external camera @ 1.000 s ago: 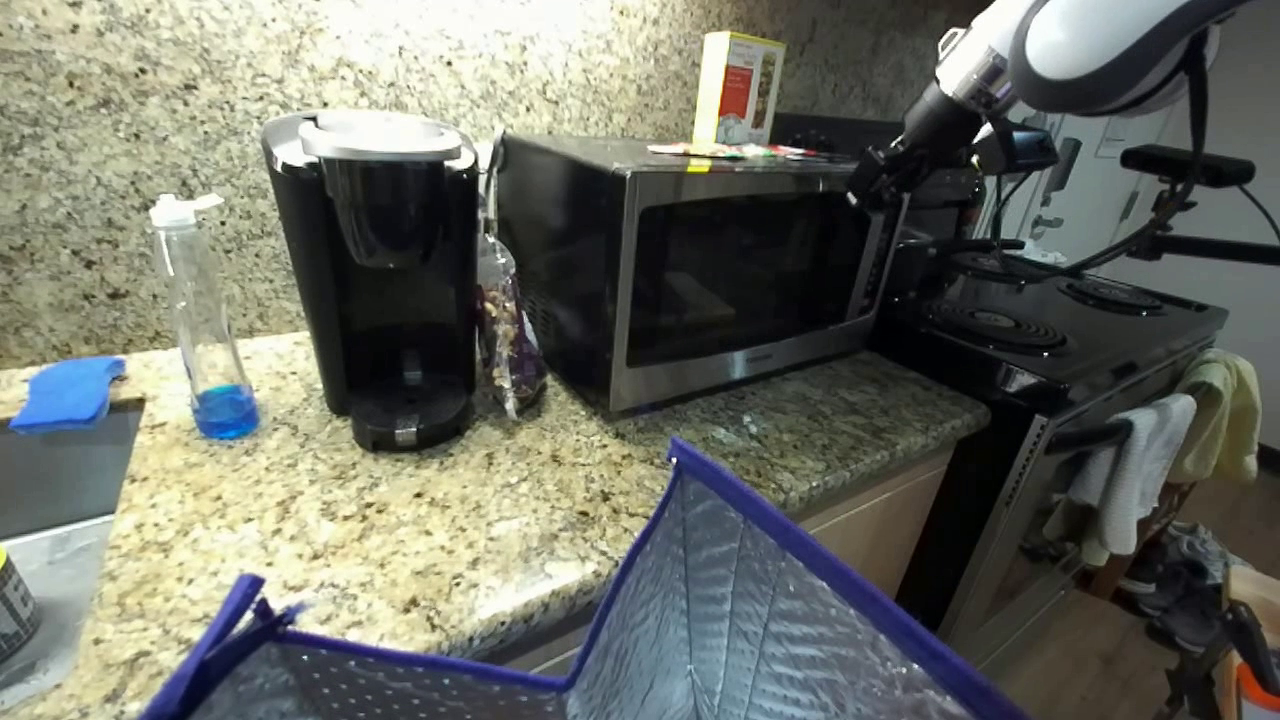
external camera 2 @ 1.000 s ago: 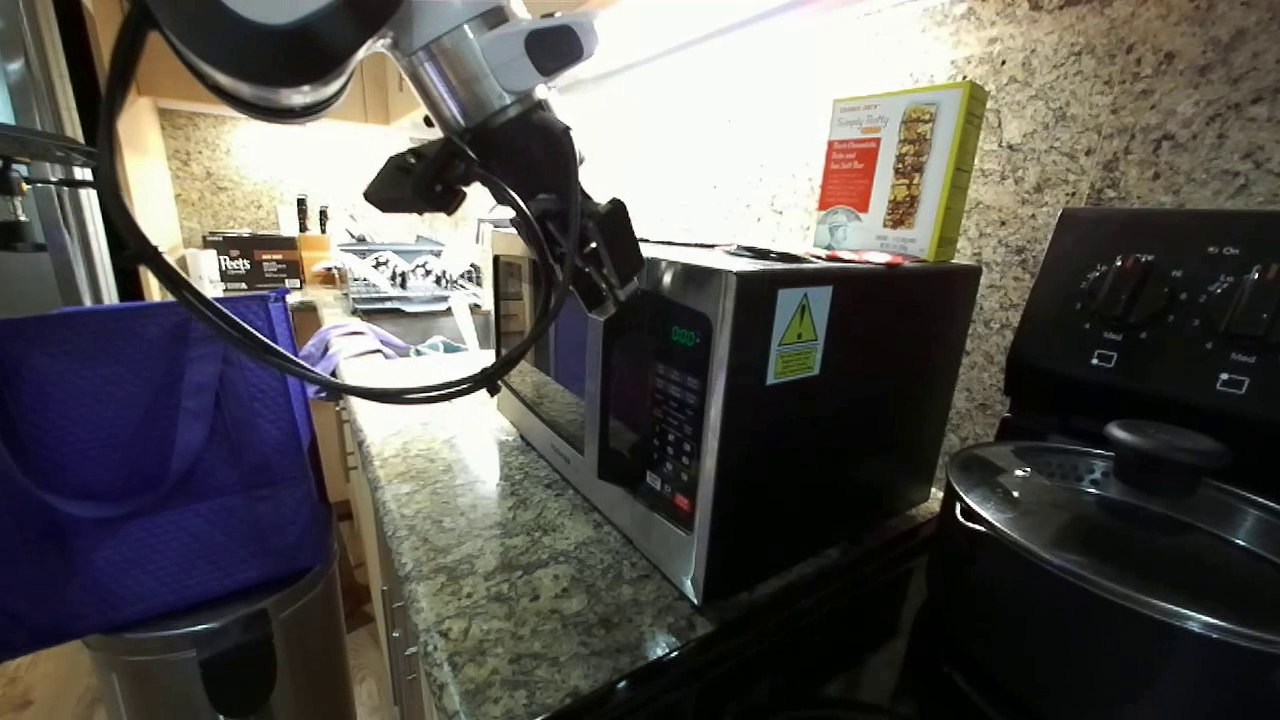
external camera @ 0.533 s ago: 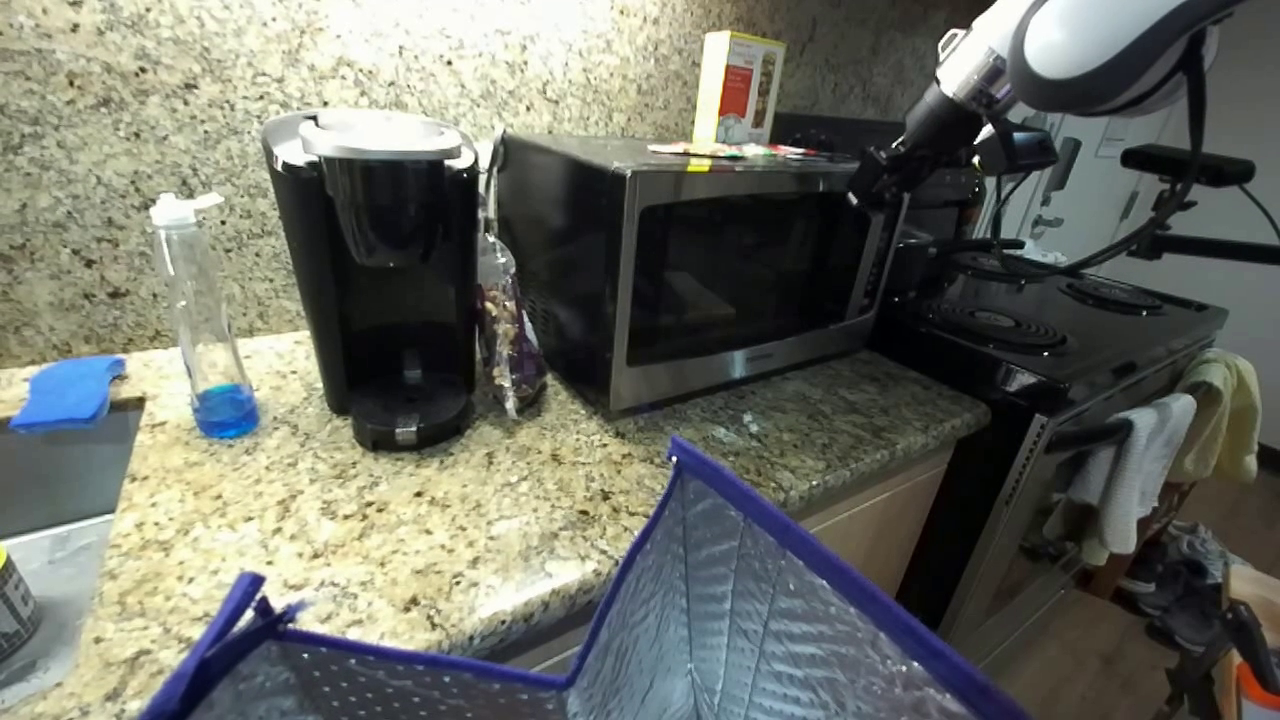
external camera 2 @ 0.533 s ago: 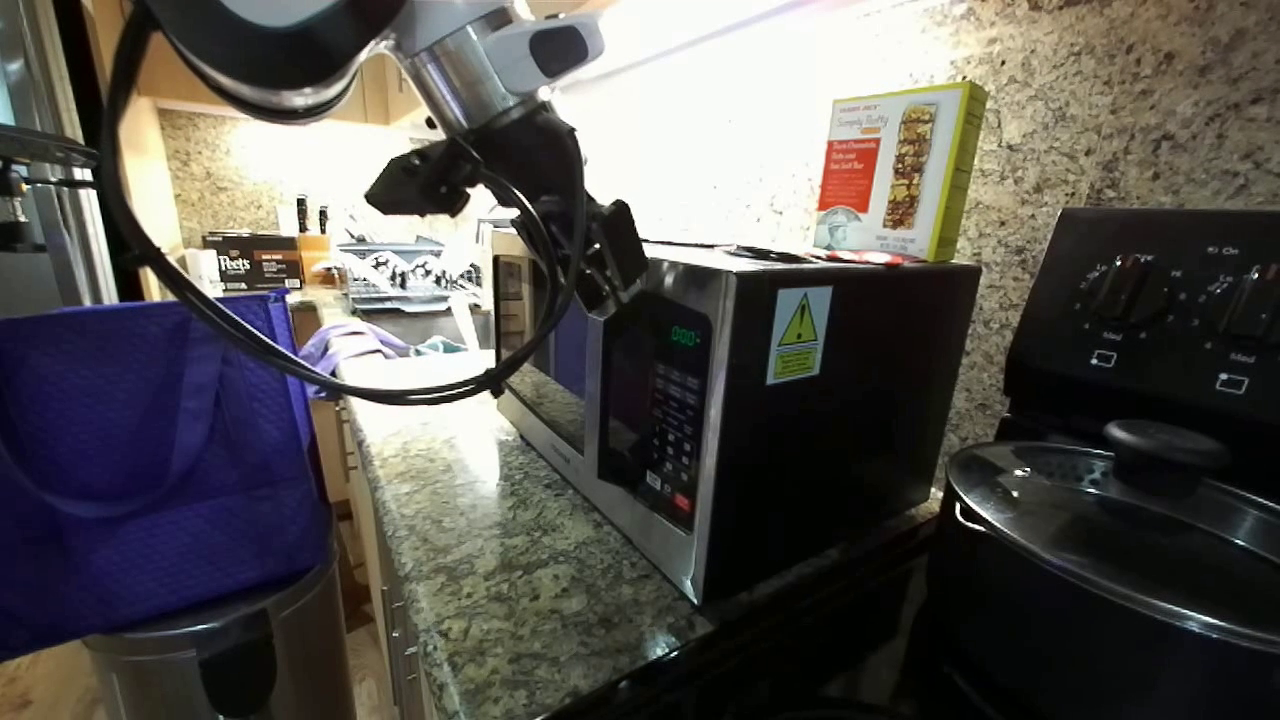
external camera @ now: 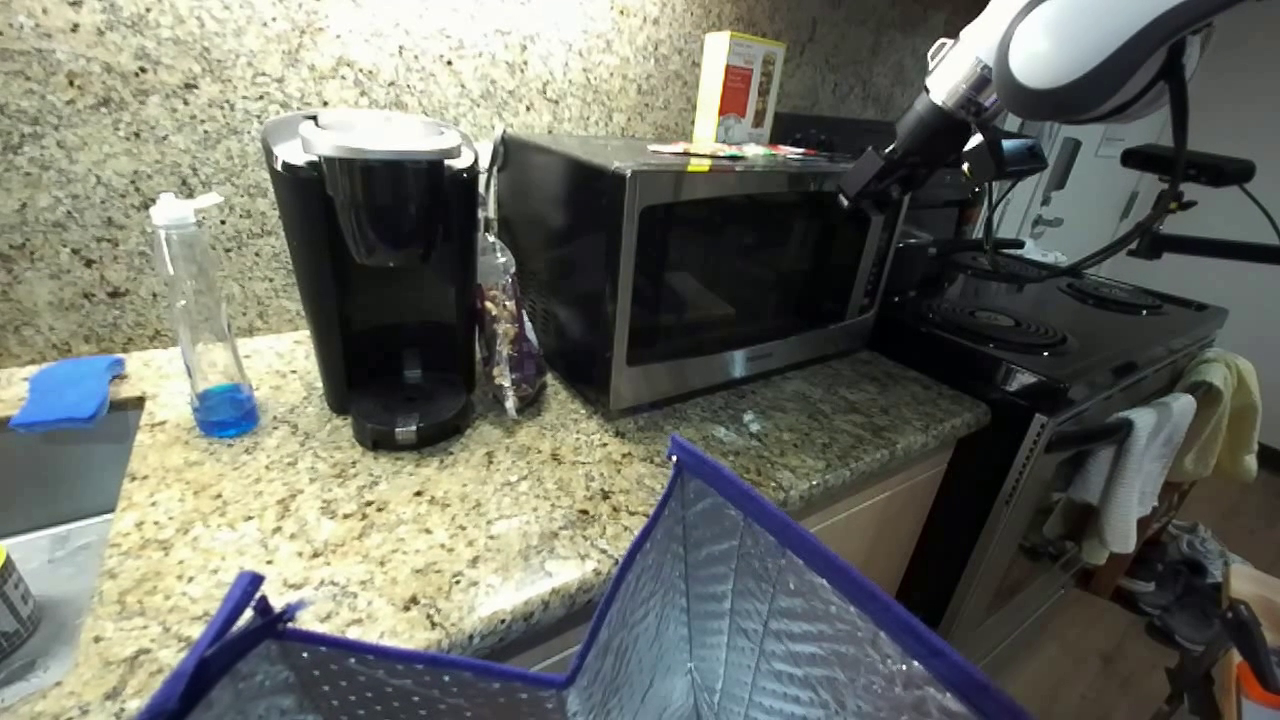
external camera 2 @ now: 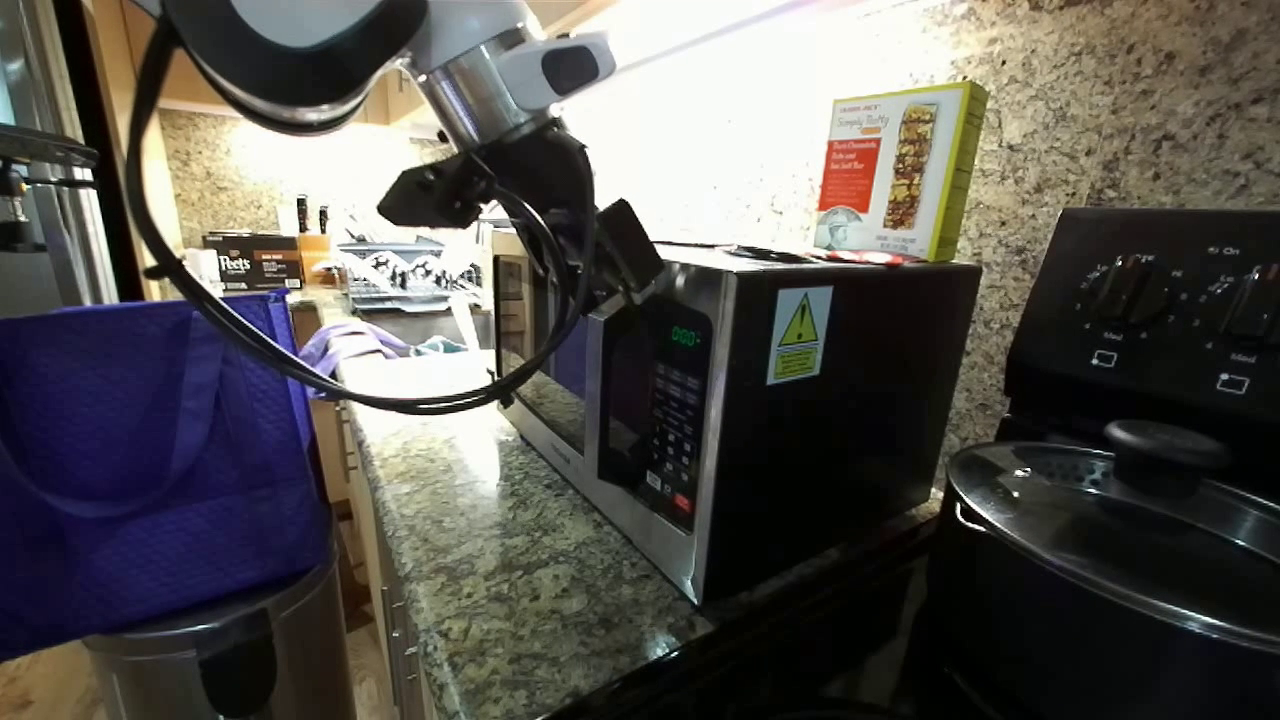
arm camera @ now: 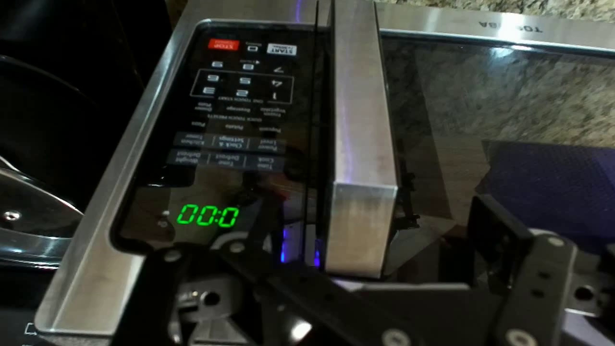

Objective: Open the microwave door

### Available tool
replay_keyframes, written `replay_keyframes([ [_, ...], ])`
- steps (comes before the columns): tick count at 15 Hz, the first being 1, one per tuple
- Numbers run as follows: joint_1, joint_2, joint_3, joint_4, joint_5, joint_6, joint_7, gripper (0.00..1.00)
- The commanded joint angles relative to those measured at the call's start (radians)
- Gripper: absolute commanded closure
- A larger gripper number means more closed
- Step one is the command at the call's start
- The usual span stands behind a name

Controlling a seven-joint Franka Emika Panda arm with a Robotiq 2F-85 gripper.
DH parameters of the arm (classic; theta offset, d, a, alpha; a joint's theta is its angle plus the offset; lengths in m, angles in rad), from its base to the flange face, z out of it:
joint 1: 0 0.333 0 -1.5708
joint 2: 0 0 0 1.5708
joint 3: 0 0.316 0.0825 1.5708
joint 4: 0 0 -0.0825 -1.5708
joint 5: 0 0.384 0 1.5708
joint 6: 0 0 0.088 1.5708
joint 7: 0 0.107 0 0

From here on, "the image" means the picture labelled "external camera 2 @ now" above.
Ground dish rack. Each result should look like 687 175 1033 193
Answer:
329 227 486 322

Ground stainless refrigerator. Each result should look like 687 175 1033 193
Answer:
0 0 129 322

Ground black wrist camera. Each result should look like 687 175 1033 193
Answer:
372 154 491 234

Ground stainless black microwave oven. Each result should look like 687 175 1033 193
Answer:
491 236 983 613

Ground white green food box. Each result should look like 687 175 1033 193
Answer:
807 77 992 269

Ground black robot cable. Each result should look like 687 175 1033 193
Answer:
125 16 594 419

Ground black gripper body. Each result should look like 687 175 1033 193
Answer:
454 116 606 295

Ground yellow warning sticker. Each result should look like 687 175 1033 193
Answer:
764 279 840 393

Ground glass pot lid black knob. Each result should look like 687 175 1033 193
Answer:
938 417 1280 661

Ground blue insulated shopping bag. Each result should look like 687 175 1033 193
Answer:
0 290 413 666

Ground black cooking pot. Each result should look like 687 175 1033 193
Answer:
926 457 1280 720

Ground markers on microwave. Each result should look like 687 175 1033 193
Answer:
737 242 926 273

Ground black microwave door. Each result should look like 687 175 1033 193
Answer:
491 253 629 502

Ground wooden knife block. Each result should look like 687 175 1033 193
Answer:
287 193 341 290

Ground black printed box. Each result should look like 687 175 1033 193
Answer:
196 234 308 302

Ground stainless trash can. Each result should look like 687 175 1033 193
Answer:
79 558 360 720

